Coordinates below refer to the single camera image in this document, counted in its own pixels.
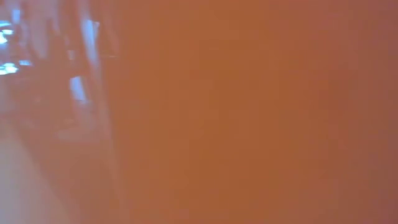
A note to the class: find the orange plastic mini bowl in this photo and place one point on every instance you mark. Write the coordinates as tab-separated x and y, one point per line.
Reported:
248	112

